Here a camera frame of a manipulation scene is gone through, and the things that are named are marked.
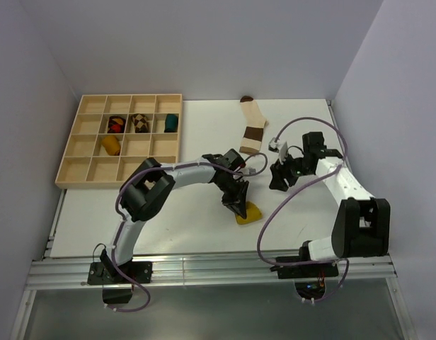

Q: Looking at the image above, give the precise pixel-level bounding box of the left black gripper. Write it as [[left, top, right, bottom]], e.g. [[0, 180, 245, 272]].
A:
[[215, 176, 248, 220]]

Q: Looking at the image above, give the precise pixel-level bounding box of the wooden compartment tray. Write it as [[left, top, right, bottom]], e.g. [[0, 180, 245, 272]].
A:
[[55, 93, 183, 189]]

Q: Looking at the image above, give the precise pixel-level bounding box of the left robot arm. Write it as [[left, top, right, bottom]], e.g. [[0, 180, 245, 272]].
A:
[[101, 149, 249, 283]]

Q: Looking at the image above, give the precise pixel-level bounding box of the mustard yellow sock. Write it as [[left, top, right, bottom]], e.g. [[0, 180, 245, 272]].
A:
[[101, 135, 121, 156]]

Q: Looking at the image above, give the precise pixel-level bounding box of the brown checkered rolled sock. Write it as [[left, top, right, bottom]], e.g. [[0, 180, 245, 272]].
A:
[[131, 113, 150, 133]]

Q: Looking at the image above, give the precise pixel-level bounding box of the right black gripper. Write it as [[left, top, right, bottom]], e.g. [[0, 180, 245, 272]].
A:
[[269, 149, 313, 192]]

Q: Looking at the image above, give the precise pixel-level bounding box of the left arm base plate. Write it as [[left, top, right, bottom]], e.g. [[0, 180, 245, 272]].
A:
[[87, 261, 153, 285]]

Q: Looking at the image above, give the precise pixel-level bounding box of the cream brown striped sock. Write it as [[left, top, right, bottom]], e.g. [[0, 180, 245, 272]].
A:
[[239, 96, 268, 155]]

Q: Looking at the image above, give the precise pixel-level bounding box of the red black rolled sock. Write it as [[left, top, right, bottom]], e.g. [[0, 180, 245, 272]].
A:
[[107, 115, 126, 134]]

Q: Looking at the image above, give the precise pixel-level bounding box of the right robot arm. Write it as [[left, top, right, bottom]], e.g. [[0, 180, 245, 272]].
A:
[[268, 132, 391, 276]]

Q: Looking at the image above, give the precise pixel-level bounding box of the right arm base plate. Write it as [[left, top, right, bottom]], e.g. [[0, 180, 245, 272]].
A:
[[270, 263, 339, 279]]

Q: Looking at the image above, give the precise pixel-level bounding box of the aluminium frame rail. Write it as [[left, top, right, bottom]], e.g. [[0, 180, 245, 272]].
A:
[[25, 252, 397, 290]]

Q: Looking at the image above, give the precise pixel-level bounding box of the yellow bear sock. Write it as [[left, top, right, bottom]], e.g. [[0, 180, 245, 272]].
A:
[[235, 201, 263, 225]]

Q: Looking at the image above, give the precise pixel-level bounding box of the dark green rolled sock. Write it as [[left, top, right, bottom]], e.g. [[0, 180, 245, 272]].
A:
[[164, 113, 178, 133]]

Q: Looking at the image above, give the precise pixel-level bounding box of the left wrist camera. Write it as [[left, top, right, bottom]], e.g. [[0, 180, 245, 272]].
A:
[[241, 166, 256, 176]]

